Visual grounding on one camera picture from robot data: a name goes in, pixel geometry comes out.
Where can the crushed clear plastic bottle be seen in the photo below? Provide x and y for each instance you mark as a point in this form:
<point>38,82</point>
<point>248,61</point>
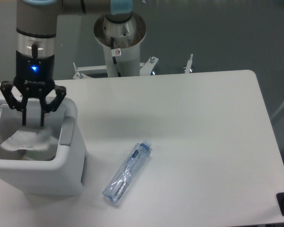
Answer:
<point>127,172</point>

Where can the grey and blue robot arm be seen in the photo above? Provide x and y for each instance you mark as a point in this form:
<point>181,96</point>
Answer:
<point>36,32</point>

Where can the white plastic packaging bag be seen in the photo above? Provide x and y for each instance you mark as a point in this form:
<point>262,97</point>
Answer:
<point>30,139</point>

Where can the white open trash can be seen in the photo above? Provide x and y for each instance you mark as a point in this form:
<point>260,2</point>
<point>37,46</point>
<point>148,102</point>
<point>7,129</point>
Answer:
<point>56,171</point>

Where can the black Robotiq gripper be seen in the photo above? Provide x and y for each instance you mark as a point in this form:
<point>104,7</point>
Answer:
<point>34,79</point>

